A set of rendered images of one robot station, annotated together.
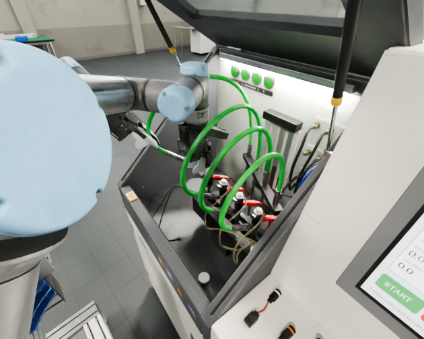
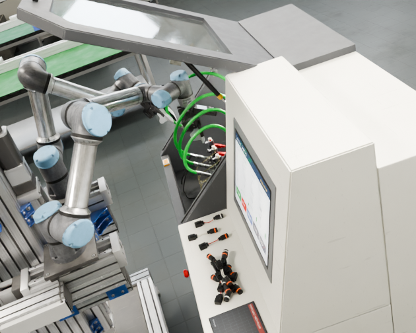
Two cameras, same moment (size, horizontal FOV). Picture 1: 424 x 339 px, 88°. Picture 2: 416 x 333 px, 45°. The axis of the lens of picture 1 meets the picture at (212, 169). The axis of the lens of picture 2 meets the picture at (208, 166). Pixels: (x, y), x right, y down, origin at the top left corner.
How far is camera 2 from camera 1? 168 cm
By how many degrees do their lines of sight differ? 30
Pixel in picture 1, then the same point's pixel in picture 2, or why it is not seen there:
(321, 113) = not seen: hidden behind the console
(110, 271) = (170, 258)
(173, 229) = (195, 191)
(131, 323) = (180, 302)
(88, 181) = (105, 128)
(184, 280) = (177, 210)
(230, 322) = (187, 224)
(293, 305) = (228, 222)
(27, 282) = (94, 148)
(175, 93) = (156, 95)
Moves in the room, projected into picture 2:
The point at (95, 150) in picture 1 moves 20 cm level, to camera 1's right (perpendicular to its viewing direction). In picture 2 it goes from (106, 121) to (151, 121)
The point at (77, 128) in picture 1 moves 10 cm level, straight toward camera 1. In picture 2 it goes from (103, 117) to (102, 130)
